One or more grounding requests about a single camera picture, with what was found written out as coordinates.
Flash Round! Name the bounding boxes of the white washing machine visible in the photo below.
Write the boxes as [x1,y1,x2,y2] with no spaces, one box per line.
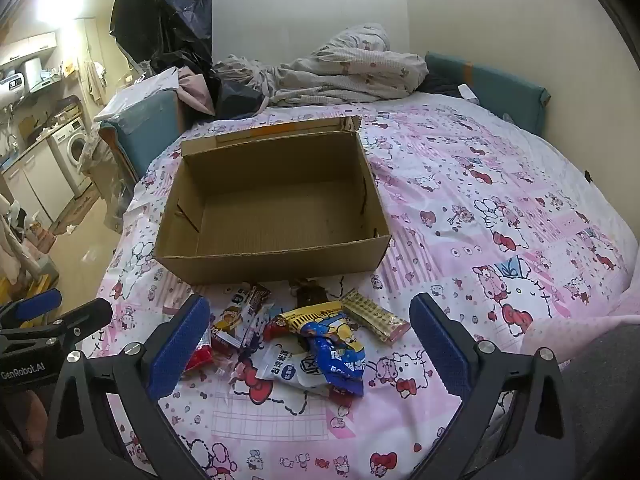
[50,117,93,196]

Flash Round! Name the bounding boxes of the hanging towel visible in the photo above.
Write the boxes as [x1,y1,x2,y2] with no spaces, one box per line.
[82,60,108,106]

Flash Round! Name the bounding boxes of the clear orange snack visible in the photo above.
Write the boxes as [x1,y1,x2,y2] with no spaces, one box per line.
[212,345,251,386]

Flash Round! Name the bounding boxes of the beige wafer packet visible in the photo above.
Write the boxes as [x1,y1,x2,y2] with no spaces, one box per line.
[340,288,412,343]

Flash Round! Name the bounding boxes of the cardboard box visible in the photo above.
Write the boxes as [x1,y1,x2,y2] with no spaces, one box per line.
[152,115,392,286]

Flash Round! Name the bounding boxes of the blue white snack packet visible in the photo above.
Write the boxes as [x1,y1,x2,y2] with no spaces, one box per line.
[300,322,366,401]

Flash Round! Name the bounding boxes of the range hood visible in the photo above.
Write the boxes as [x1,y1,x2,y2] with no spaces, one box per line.
[22,57,63,93]

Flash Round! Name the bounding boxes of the person's left hand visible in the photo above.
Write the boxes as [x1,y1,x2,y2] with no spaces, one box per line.
[10,390,51,461]

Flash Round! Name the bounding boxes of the white floor cabinet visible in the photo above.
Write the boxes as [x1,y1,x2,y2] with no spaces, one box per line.
[0,150,76,226]

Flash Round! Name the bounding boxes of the crumpled printed quilt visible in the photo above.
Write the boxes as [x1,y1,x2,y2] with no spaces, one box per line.
[212,22,430,108]

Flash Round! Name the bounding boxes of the dark clothing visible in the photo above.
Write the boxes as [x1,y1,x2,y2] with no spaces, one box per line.
[417,72,473,96]

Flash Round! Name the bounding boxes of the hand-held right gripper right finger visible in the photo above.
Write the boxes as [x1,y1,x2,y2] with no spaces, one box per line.
[409,292,581,480]

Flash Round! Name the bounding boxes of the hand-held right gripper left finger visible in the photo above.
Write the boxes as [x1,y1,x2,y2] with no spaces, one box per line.
[44,294,211,480]

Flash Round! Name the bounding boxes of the dark brown snack packet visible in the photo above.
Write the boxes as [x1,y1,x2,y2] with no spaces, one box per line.
[290,280,333,311]

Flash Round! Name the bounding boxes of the pile of light clothing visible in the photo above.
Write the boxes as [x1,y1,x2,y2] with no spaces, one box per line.
[0,195,32,281]

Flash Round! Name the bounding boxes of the white wall cabinet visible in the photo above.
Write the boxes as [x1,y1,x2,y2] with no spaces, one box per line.
[0,31,58,66]

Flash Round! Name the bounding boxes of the pink printed bed sheet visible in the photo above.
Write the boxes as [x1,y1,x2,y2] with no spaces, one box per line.
[82,100,640,480]

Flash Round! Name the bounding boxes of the red white rice cake packet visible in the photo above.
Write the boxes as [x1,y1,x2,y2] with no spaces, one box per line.
[182,330,216,373]
[210,287,253,351]

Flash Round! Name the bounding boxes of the hanging black plastic bag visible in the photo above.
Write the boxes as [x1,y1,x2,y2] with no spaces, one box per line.
[110,0,216,76]

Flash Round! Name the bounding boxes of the clear plastic bag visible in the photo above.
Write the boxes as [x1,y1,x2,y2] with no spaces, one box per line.
[77,125,132,231]

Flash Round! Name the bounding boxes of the white plastic sheet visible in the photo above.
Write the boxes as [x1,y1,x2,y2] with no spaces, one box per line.
[95,67,180,121]

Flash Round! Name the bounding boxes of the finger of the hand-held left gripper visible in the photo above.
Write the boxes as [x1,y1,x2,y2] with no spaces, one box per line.
[0,298,114,358]
[0,288,62,332]

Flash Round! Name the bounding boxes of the crumpled black plastic bag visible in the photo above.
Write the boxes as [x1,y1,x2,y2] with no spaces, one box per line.
[150,50,271,121]

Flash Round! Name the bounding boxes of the pink cloth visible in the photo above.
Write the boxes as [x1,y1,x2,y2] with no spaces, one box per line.
[175,67,218,116]

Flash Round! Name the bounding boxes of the person's grey pants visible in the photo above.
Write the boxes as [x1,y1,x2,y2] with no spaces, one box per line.
[520,322,640,480]

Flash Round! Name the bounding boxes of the brown yellow snack packet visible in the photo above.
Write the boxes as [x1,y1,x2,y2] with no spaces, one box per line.
[240,282,273,351]

